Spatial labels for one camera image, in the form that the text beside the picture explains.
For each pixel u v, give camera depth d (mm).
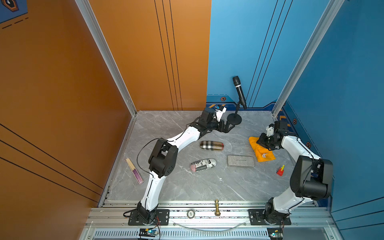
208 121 745
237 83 966
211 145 966
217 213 737
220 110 809
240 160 894
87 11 708
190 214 696
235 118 1157
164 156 570
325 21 742
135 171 879
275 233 710
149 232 707
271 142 776
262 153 916
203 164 885
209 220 736
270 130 845
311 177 454
